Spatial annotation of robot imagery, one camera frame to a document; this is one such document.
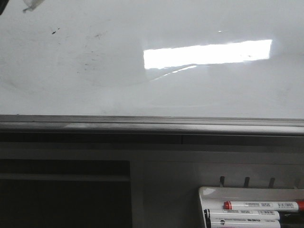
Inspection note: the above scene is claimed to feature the white marker tray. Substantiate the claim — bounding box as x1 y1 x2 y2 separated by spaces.
199 187 304 228

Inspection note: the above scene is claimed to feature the white whiteboard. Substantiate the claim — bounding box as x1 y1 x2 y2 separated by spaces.
0 0 304 119

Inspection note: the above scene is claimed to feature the white black-tip whiteboard marker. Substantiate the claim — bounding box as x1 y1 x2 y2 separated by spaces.
23 0 44 13

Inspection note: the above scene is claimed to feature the red-capped white marker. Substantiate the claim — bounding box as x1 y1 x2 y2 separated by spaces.
223 201 304 212

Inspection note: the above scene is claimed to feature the grey whiteboard frame rail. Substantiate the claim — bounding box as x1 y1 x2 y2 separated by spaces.
0 114 304 137

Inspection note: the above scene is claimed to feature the black-capped white marker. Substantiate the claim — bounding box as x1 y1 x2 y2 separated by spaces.
206 218 281 228
204 209 280 220

